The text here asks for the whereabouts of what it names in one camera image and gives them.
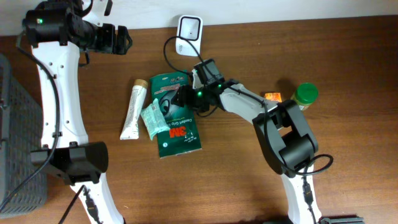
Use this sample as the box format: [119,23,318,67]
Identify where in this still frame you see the grey plastic mesh basket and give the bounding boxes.
[1,55,47,219]

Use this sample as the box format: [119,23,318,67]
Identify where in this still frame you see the green lid small jar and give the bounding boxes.
[290,83,318,111]

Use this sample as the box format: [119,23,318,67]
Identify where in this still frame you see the white cream tube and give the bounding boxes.
[119,79,148,140]

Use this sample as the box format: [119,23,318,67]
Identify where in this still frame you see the teal tissue packet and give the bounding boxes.
[141,98,170,141]

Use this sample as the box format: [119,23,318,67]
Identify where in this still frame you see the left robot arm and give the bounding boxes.
[22,1,132,223]

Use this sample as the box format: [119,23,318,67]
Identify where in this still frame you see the green 3M gloves packet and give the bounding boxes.
[150,72,202,158]

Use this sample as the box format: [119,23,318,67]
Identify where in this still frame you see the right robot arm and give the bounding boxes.
[171,59,321,223]

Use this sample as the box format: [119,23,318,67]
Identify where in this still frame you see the orange tissue pack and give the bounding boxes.
[264,92,282,103]

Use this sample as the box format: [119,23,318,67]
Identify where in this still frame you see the white barcode scanner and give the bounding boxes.
[175,15,203,57]

